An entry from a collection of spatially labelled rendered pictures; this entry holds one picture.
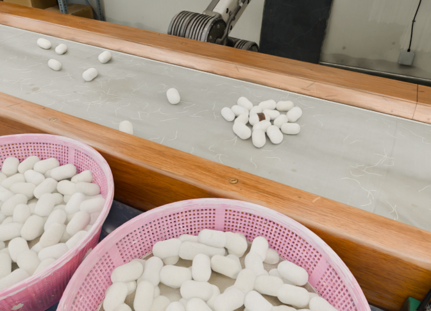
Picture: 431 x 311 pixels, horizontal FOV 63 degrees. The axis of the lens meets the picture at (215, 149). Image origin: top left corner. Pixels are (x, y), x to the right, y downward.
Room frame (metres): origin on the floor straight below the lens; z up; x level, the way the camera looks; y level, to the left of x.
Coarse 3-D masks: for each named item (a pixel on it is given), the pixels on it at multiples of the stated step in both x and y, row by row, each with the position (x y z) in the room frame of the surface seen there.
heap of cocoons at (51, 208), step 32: (32, 160) 0.38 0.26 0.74; (0, 192) 0.32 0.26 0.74; (32, 192) 0.33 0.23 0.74; (64, 192) 0.33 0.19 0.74; (96, 192) 0.33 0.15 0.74; (0, 224) 0.28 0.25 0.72; (32, 224) 0.27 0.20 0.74; (64, 224) 0.28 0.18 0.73; (0, 256) 0.22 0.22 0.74; (32, 256) 0.23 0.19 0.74; (0, 288) 0.19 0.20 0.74
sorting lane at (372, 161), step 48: (0, 48) 0.81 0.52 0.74; (96, 48) 0.83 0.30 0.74; (48, 96) 0.58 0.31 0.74; (96, 96) 0.59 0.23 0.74; (144, 96) 0.60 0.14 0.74; (192, 96) 0.60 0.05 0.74; (240, 96) 0.61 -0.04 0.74; (288, 96) 0.62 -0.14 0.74; (192, 144) 0.44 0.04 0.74; (240, 144) 0.45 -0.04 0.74; (288, 144) 0.46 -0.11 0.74; (336, 144) 0.46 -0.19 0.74; (384, 144) 0.47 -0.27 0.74; (336, 192) 0.35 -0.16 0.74; (384, 192) 0.35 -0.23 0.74
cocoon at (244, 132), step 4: (236, 124) 0.48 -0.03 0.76; (240, 124) 0.48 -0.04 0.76; (244, 124) 0.48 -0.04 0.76; (236, 128) 0.47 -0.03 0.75; (240, 128) 0.47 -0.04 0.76; (244, 128) 0.47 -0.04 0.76; (248, 128) 0.47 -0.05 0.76; (236, 132) 0.47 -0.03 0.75; (240, 132) 0.46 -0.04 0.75; (244, 132) 0.46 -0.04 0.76; (248, 132) 0.46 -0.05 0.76; (240, 136) 0.46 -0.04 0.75; (244, 136) 0.46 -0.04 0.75; (248, 136) 0.46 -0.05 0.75
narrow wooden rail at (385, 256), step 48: (0, 96) 0.53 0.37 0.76; (96, 144) 0.40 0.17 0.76; (144, 144) 0.40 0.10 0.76; (144, 192) 0.36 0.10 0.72; (192, 192) 0.33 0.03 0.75; (240, 192) 0.31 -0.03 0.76; (288, 192) 0.32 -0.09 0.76; (336, 240) 0.25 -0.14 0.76; (384, 240) 0.25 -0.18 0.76; (384, 288) 0.23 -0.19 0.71
